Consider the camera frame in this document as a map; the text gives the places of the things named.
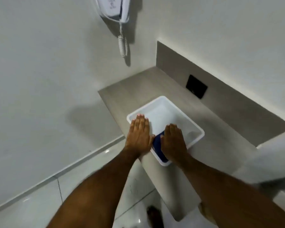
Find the person's left little finger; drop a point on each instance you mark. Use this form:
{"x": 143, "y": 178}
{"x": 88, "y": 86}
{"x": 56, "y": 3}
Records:
{"x": 132, "y": 127}

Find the person's right hand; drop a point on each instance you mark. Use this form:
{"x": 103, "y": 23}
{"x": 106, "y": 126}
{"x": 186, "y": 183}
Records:
{"x": 174, "y": 147}

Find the person's left forearm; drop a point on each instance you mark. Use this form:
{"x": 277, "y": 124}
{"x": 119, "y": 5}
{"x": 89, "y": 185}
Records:
{"x": 92, "y": 194}

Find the person's right forearm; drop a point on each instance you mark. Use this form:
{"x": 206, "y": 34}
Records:
{"x": 228, "y": 199}

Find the white ceramic fixture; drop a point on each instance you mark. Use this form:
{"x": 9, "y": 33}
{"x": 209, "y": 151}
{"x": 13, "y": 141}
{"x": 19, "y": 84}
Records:
{"x": 273, "y": 156}

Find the white wall telephone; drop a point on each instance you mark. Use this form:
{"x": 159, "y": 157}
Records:
{"x": 114, "y": 7}

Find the person's left thumb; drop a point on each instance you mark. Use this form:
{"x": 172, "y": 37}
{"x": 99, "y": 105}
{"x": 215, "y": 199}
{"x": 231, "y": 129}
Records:
{"x": 152, "y": 140}

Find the person's left middle finger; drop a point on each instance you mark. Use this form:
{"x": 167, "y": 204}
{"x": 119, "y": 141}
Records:
{"x": 142, "y": 123}

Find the person's right thumb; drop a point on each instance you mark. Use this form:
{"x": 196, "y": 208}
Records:
{"x": 162, "y": 141}

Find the black wall plate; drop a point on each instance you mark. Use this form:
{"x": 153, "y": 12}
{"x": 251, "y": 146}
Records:
{"x": 196, "y": 86}

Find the blue cloth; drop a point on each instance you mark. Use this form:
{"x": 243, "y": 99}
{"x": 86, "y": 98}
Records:
{"x": 158, "y": 144}

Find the person's left hand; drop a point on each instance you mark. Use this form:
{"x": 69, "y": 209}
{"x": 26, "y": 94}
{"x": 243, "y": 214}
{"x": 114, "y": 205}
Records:
{"x": 139, "y": 140}

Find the white plastic tray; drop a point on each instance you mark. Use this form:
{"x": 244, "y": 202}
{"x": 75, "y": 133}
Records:
{"x": 167, "y": 113}

